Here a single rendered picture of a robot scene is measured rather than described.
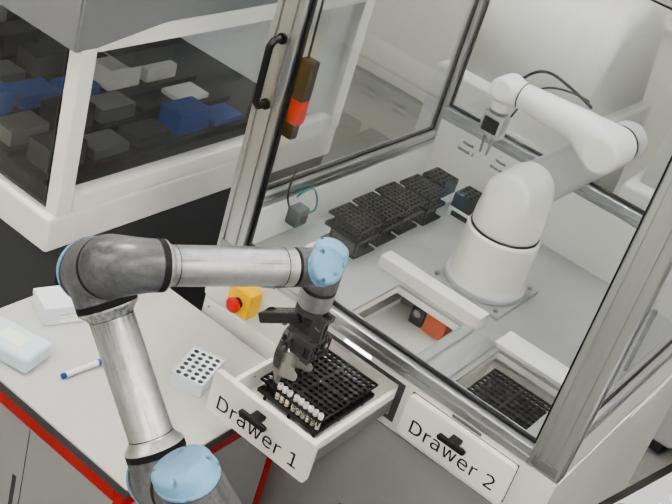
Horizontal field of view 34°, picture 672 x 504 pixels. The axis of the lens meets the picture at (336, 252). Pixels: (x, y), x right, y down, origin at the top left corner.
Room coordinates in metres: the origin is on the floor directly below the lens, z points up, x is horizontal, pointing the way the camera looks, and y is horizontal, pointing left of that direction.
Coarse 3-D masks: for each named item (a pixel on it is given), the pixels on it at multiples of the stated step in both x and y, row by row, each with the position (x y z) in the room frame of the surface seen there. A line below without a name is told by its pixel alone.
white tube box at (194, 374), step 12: (192, 348) 2.13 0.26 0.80; (192, 360) 2.09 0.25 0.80; (204, 360) 2.11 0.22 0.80; (216, 360) 2.13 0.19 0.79; (180, 372) 2.04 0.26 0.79; (192, 372) 2.05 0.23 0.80; (204, 372) 2.06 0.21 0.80; (180, 384) 2.02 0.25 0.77; (192, 384) 2.01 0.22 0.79; (204, 384) 2.02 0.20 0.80
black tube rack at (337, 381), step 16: (320, 368) 2.07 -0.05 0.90; (336, 368) 2.10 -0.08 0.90; (352, 368) 2.11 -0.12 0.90; (288, 384) 1.98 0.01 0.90; (304, 384) 2.00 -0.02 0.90; (320, 384) 2.02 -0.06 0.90; (336, 384) 2.03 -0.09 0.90; (352, 384) 2.05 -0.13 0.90; (368, 384) 2.07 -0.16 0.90; (272, 400) 1.95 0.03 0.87; (320, 400) 1.96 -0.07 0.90; (336, 400) 1.98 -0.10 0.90; (352, 400) 2.00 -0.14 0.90; (368, 400) 2.06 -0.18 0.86; (288, 416) 1.94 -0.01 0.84; (336, 416) 1.97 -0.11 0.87
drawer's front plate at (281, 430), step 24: (216, 384) 1.91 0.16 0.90; (240, 384) 1.89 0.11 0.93; (216, 408) 1.90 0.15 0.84; (240, 408) 1.87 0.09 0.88; (264, 408) 1.85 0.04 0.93; (240, 432) 1.87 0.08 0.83; (264, 432) 1.84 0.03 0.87; (288, 432) 1.81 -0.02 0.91; (288, 456) 1.80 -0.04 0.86; (312, 456) 1.78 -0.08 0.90
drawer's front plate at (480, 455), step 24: (408, 408) 2.04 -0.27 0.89; (432, 408) 2.02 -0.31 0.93; (408, 432) 2.03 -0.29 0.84; (432, 432) 2.00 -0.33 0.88; (456, 432) 1.98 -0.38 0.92; (432, 456) 1.99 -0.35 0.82; (456, 456) 1.97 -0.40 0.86; (480, 456) 1.94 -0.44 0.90; (504, 456) 1.93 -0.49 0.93; (480, 480) 1.93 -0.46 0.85; (504, 480) 1.91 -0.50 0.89
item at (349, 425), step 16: (336, 352) 2.18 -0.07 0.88; (256, 368) 2.01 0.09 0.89; (272, 368) 2.06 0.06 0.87; (368, 368) 2.14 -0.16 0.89; (256, 384) 2.02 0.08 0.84; (384, 384) 2.11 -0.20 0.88; (384, 400) 2.05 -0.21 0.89; (352, 416) 1.95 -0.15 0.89; (368, 416) 1.99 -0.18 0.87; (320, 432) 1.93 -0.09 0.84; (336, 432) 1.88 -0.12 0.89; (352, 432) 1.95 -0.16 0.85; (320, 448) 1.84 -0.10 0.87
